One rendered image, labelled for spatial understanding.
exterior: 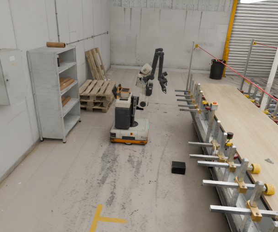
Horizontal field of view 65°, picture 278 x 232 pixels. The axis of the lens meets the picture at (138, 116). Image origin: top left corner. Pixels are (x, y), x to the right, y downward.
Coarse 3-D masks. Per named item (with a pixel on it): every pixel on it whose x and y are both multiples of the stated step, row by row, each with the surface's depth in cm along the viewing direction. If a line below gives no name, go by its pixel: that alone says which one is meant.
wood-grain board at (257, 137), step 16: (208, 96) 375; (224, 96) 379; (240, 96) 383; (224, 112) 312; (240, 112) 315; (256, 112) 318; (224, 128) 265; (240, 128) 267; (256, 128) 269; (272, 128) 271; (240, 144) 233; (256, 144) 234; (272, 144) 236; (256, 160) 207; (272, 160) 208; (256, 176) 185; (272, 176) 186; (272, 208) 154
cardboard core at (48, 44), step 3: (48, 42) 369; (51, 42) 369; (54, 42) 369; (57, 42) 369; (48, 45) 369; (51, 45) 369; (54, 45) 369; (57, 45) 368; (60, 45) 368; (63, 45) 367
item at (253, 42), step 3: (252, 39) 408; (252, 42) 410; (255, 42) 404; (252, 45) 412; (249, 51) 417; (249, 54) 419; (249, 57) 421; (246, 60) 427; (249, 60) 423; (246, 63) 426; (246, 66) 428; (246, 69) 430; (243, 75) 437; (243, 78) 438; (243, 81) 441; (243, 84) 443; (240, 87) 446
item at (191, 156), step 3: (189, 156) 219; (192, 156) 216; (195, 156) 216; (198, 156) 216; (201, 156) 216; (204, 156) 216; (207, 156) 216; (210, 156) 217; (213, 156) 217; (216, 156) 217; (207, 159) 216; (210, 159) 216; (213, 159) 216; (216, 159) 216
